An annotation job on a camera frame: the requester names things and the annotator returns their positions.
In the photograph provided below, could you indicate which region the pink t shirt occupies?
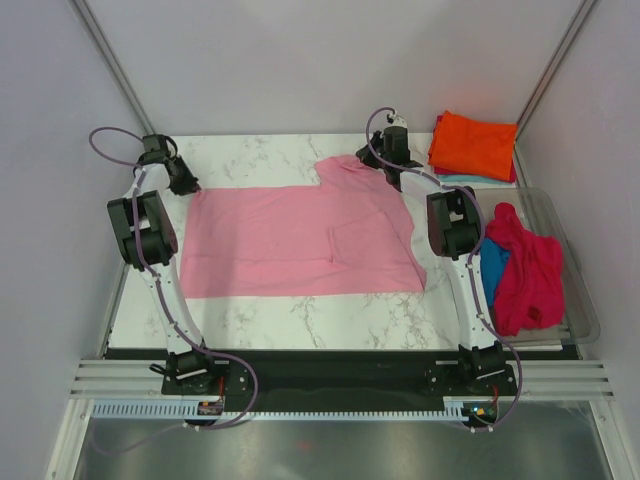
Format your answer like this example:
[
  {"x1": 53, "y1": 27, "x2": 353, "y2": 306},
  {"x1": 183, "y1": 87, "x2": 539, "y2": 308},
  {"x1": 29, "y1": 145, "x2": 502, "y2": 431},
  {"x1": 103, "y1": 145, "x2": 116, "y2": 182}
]
[{"x1": 180, "y1": 156, "x2": 426, "y2": 299}]

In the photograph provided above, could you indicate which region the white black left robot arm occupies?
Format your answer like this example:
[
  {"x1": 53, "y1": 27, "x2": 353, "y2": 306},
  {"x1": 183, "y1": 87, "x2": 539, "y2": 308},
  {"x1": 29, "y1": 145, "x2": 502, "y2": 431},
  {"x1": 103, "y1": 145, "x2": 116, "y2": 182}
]
[{"x1": 107, "y1": 162, "x2": 223, "y2": 395}]

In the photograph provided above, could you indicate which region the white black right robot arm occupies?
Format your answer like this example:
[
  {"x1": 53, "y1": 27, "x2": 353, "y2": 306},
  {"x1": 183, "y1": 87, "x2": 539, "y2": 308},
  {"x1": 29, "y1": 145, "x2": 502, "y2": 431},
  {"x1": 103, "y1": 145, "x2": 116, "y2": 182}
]
[{"x1": 356, "y1": 140, "x2": 518, "y2": 397}]

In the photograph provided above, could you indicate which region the teal folded t shirt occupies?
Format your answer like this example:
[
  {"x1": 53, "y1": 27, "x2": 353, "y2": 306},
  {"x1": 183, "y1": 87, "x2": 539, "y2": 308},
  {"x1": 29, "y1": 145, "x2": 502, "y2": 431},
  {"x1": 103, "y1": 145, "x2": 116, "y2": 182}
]
[{"x1": 438, "y1": 174, "x2": 500, "y2": 184}]

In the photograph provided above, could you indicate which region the orange folded t shirt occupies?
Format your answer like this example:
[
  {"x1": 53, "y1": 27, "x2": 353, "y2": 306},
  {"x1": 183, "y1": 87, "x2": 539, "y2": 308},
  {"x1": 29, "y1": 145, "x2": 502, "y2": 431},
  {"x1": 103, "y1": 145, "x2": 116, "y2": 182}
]
[{"x1": 427, "y1": 111, "x2": 519, "y2": 183}]

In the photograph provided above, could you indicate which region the blue crumpled t shirt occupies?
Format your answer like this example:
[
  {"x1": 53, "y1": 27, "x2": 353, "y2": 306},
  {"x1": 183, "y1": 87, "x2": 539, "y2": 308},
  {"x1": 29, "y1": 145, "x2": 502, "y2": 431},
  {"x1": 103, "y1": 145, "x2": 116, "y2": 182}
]
[{"x1": 480, "y1": 238, "x2": 510, "y2": 307}]

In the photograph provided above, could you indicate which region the crimson crumpled t shirt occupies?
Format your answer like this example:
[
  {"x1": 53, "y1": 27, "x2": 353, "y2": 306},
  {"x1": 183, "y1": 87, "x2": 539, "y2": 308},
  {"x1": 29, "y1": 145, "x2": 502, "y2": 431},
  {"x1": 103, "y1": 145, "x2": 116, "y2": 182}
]
[{"x1": 486, "y1": 202, "x2": 565, "y2": 336}]

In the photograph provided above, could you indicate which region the clear plastic bin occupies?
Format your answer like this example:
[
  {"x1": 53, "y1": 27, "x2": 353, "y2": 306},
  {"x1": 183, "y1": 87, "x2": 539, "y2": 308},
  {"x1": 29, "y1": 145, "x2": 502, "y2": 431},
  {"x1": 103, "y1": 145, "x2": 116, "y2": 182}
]
[{"x1": 475, "y1": 187, "x2": 601, "y2": 350}]

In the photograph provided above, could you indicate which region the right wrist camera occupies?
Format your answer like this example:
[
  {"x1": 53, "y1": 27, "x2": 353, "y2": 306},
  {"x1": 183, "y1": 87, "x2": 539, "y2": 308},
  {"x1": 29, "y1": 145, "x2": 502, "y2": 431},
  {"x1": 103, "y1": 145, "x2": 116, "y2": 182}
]
[{"x1": 383, "y1": 113, "x2": 409, "y2": 152}]

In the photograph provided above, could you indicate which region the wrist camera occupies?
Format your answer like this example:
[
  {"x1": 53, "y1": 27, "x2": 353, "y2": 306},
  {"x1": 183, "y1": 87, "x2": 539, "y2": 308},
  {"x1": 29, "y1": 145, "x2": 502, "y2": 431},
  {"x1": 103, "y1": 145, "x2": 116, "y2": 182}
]
[
  {"x1": 383, "y1": 113, "x2": 409, "y2": 152},
  {"x1": 142, "y1": 134, "x2": 179, "y2": 158}
]

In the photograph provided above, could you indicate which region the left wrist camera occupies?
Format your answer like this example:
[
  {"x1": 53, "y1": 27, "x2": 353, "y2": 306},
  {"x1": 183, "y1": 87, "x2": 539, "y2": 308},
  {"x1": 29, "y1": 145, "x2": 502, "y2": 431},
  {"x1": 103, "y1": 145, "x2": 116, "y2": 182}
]
[{"x1": 142, "y1": 134, "x2": 179, "y2": 158}]

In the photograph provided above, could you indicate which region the left aluminium frame post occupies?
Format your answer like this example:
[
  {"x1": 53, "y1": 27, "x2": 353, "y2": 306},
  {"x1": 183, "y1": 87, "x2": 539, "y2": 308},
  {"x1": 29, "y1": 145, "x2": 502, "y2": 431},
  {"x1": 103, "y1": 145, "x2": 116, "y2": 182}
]
[{"x1": 68, "y1": 0, "x2": 157, "y2": 135}]

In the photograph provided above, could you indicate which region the aluminium frame post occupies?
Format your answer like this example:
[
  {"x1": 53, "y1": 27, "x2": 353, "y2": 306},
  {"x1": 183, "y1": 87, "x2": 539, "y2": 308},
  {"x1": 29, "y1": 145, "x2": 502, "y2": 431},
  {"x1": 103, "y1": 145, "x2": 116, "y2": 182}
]
[
  {"x1": 68, "y1": 0, "x2": 157, "y2": 135},
  {"x1": 516, "y1": 0, "x2": 600, "y2": 138}
]

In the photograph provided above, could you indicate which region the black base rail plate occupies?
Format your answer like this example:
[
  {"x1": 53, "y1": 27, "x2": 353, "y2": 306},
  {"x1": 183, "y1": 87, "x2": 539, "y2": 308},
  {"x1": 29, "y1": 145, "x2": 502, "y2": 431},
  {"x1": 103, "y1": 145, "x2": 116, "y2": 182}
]
[{"x1": 114, "y1": 349, "x2": 517, "y2": 415}]

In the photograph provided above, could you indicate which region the aluminium front frame rail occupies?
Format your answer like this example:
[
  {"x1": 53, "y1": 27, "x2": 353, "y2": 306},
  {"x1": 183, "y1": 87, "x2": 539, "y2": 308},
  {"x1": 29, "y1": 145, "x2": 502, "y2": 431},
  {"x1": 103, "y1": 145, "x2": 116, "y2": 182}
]
[{"x1": 72, "y1": 352, "x2": 614, "y2": 400}]

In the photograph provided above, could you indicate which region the white slotted cable duct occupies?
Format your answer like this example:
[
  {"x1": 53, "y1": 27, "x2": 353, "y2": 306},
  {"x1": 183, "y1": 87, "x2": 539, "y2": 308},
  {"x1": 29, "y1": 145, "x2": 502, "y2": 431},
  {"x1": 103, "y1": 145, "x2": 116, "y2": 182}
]
[{"x1": 90, "y1": 397, "x2": 495, "y2": 422}]

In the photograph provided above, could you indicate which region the right aluminium frame post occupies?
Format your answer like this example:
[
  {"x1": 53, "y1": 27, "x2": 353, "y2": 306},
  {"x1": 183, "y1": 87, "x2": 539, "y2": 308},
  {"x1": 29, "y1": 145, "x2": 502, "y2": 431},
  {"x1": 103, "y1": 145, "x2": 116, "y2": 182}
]
[{"x1": 516, "y1": 0, "x2": 600, "y2": 138}]

